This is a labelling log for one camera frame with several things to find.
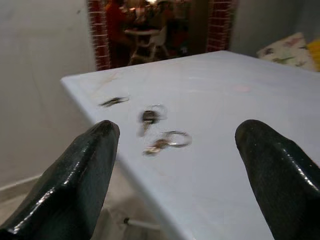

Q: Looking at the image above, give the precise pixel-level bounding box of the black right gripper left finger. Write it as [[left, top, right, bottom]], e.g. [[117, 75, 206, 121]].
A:
[[0, 119, 121, 240]]

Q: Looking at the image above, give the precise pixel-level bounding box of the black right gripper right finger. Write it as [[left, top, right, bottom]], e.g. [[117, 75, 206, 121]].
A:
[[234, 119, 320, 240]]

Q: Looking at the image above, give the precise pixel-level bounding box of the square-headed silver key with rings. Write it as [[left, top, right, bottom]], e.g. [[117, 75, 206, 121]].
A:
[[136, 104, 168, 138]]

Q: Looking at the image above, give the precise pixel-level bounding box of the dinosaur print pillow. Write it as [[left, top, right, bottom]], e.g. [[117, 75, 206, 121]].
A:
[[256, 31, 318, 72]]

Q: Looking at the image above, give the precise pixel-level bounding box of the yellow cushion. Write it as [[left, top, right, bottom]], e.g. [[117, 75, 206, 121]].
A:
[[306, 37, 320, 72]]

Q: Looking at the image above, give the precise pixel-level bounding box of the red brick pillar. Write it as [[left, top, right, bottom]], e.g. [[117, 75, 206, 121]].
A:
[[206, 0, 237, 53], [87, 0, 111, 72]]

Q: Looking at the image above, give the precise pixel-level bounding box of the white high chair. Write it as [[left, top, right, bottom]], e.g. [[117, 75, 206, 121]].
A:
[[124, 24, 171, 66]]

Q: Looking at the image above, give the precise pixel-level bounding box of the person in orange top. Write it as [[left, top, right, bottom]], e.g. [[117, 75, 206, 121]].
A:
[[104, 0, 136, 51]]

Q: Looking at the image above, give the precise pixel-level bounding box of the white table frame bar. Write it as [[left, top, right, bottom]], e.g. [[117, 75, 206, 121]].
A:
[[123, 217, 161, 230]]

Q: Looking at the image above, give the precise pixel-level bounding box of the dark key with ring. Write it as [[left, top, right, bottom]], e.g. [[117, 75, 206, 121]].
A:
[[98, 96, 130, 108]]

